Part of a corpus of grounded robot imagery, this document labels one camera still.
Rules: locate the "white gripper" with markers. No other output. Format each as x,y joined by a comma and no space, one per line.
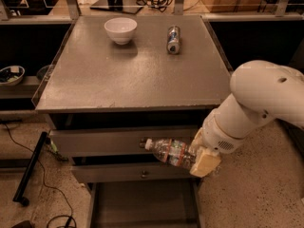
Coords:
218,138

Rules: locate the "clear plastic water bottle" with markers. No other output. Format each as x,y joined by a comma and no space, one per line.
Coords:
174,152

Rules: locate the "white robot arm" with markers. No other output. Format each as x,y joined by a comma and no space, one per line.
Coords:
260,92

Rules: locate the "grey open bottom drawer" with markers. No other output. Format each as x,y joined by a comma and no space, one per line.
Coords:
146,204

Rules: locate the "grey top drawer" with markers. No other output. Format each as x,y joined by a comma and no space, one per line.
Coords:
115,141

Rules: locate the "grey drawer cabinet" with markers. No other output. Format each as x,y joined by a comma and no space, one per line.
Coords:
99,84

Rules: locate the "grey middle drawer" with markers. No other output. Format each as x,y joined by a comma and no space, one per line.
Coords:
140,171

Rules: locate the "blue silver soda can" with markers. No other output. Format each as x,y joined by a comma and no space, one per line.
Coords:
173,45

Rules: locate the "white ceramic bowl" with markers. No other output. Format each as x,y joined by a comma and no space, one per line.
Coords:
120,30

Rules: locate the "black monitor stand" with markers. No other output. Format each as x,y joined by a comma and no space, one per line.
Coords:
122,6

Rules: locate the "grey side shelf left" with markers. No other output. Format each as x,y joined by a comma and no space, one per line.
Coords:
25,89

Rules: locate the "black bar on floor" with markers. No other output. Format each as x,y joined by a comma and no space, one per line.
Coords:
19,194

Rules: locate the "bowl with small items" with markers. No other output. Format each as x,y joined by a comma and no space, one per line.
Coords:
11,75

